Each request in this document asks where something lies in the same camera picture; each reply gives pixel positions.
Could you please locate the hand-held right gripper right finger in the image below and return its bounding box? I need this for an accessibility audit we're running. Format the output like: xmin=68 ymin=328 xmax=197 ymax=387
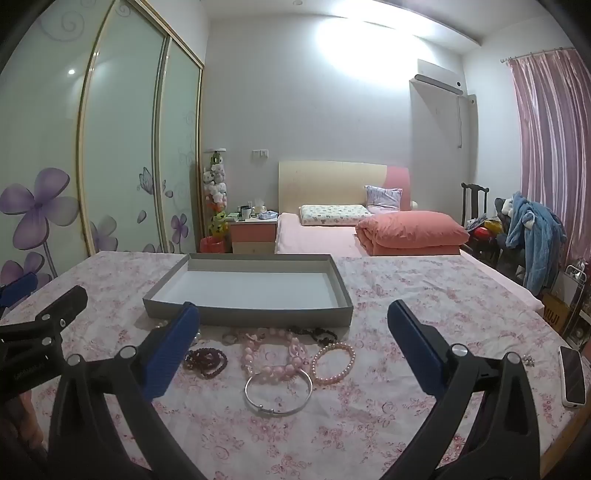
xmin=387 ymin=299 xmax=542 ymax=480

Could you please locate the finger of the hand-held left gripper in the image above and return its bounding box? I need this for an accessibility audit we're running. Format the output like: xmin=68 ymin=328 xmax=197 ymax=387
xmin=0 ymin=272 xmax=39 ymax=310
xmin=0 ymin=285 xmax=89 ymax=366

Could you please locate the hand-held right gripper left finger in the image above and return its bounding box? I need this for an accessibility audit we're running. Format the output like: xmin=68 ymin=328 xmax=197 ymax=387
xmin=48 ymin=301 xmax=202 ymax=480

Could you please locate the pink pearl bracelet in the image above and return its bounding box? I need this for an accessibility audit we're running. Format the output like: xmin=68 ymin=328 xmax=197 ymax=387
xmin=310 ymin=342 xmax=356 ymax=386

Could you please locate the grey cardboard tray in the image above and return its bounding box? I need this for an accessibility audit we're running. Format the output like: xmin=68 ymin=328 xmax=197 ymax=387
xmin=142 ymin=253 xmax=354 ymax=328

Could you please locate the pink bead bracelet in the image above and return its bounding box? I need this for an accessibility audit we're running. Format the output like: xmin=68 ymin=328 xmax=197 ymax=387
xmin=239 ymin=327 xmax=309 ymax=386

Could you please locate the silver bangle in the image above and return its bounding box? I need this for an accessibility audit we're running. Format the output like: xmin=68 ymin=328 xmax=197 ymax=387
xmin=244 ymin=369 xmax=314 ymax=418

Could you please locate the pink floral bedsheet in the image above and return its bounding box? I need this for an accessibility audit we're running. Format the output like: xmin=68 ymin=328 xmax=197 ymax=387
xmin=0 ymin=251 xmax=591 ymax=480

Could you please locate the folded pink quilt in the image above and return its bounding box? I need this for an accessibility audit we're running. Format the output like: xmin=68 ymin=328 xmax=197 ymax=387
xmin=355 ymin=211 xmax=471 ymax=257

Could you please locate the red and yellow toy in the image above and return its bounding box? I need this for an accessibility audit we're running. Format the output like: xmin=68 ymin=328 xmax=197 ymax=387
xmin=471 ymin=217 xmax=506 ymax=243

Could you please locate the pink and beige nightstand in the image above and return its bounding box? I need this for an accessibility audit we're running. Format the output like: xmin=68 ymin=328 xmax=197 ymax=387
xmin=230 ymin=217 xmax=279 ymax=254

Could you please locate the brown cardboard box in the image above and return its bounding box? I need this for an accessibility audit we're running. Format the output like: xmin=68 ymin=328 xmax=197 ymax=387
xmin=542 ymin=293 xmax=571 ymax=335

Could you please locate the bed with pink sheet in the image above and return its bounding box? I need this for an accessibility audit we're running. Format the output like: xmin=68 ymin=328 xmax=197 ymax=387
xmin=274 ymin=212 xmax=546 ymax=310

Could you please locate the small purple pillow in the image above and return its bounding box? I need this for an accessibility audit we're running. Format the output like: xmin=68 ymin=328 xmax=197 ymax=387
xmin=365 ymin=185 xmax=402 ymax=214

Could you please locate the dark wooden chair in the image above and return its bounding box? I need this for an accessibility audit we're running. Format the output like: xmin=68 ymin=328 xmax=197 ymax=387
xmin=461 ymin=182 xmax=502 ymax=266

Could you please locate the smartphone with white case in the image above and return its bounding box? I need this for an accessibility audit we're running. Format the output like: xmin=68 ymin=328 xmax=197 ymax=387
xmin=558 ymin=346 xmax=588 ymax=408

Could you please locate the floral print pillow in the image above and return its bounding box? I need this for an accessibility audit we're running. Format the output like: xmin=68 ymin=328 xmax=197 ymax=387
xmin=298 ymin=203 xmax=372 ymax=227

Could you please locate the blue garment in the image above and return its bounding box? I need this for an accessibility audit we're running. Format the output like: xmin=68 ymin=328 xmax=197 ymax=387
xmin=505 ymin=191 xmax=568 ymax=296

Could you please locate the hanging plush toy stack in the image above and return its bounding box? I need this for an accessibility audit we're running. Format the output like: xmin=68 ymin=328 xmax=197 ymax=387
xmin=202 ymin=148 xmax=228 ymax=238

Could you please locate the white metal rack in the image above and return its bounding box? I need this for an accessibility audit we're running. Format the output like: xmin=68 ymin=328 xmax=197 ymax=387
xmin=556 ymin=258 xmax=591 ymax=352

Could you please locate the flower print sliding wardrobe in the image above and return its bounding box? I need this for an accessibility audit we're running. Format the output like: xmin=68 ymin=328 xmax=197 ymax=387
xmin=0 ymin=0 xmax=206 ymax=287

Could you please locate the beige and pink headboard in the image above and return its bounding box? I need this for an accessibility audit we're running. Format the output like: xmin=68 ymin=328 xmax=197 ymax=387
xmin=278 ymin=161 xmax=411 ymax=215

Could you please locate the pink curtain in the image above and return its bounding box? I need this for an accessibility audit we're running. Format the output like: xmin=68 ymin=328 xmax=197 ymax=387
xmin=501 ymin=46 xmax=591 ymax=278

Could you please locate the white air conditioner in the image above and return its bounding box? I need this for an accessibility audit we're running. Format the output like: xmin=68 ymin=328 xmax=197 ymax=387
xmin=413 ymin=58 xmax=465 ymax=95

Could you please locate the white pearl necklace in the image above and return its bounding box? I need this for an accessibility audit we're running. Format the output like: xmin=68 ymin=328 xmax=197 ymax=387
xmin=152 ymin=319 xmax=204 ymax=347

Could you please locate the dark red bead bracelet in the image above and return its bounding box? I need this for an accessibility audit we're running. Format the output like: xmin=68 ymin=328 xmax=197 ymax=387
xmin=184 ymin=348 xmax=229 ymax=376

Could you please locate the black bead necklace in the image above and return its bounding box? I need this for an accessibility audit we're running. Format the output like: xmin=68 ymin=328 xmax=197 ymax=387
xmin=287 ymin=325 xmax=342 ymax=347

